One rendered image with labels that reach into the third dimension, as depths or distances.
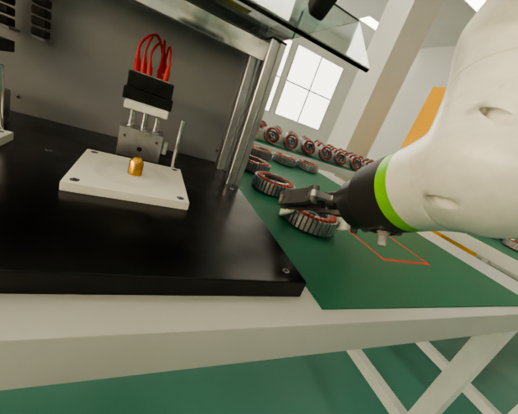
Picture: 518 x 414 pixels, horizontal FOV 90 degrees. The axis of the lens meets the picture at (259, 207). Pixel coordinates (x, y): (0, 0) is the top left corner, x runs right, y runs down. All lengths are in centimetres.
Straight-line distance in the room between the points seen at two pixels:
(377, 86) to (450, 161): 408
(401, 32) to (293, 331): 432
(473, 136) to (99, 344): 30
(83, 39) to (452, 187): 64
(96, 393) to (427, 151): 106
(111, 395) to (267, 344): 84
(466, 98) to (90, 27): 61
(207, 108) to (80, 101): 26
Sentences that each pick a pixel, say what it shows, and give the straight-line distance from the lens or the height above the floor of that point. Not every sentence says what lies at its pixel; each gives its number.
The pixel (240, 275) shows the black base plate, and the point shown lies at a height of 77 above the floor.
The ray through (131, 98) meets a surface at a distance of 46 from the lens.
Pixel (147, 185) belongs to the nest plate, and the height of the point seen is 78.
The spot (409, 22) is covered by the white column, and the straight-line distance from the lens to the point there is 453.
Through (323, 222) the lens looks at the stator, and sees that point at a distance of 50.
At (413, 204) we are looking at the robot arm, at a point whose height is 90.
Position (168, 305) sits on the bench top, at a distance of 26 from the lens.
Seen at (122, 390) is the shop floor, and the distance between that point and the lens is 110.
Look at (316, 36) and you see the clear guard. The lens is 30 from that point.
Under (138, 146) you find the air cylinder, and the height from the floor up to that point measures 79.
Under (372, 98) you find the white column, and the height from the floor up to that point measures 160.
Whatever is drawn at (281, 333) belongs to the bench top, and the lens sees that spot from 29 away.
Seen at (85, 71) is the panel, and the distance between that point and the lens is 68.
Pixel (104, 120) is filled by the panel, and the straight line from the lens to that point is 68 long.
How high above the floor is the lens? 93
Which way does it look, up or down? 19 degrees down
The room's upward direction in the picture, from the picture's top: 21 degrees clockwise
